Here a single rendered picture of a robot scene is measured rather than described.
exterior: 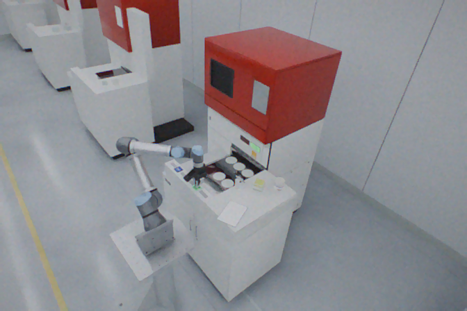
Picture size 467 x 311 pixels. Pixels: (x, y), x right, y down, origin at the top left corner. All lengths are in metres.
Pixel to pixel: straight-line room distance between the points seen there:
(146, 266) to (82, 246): 1.39
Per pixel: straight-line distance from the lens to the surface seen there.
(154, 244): 2.12
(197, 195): 2.28
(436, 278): 3.67
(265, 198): 2.29
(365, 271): 3.36
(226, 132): 2.80
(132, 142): 2.12
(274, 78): 2.11
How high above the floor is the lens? 2.56
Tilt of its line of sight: 37 degrees down
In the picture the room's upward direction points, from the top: 4 degrees clockwise
